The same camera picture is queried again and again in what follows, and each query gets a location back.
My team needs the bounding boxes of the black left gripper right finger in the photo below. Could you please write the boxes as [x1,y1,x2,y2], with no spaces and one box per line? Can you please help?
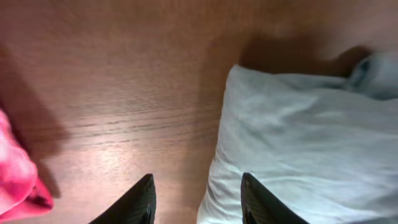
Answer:
[241,172,308,224]

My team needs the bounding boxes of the folded pink shirt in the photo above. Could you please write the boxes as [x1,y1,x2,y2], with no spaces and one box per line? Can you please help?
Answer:
[1,112,54,222]

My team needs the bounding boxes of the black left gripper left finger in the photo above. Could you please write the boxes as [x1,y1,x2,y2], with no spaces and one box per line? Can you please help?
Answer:
[90,174,156,224]

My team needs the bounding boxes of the light grey-blue t-shirt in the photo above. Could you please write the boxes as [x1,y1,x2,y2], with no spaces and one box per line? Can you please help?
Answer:
[197,55,397,223]

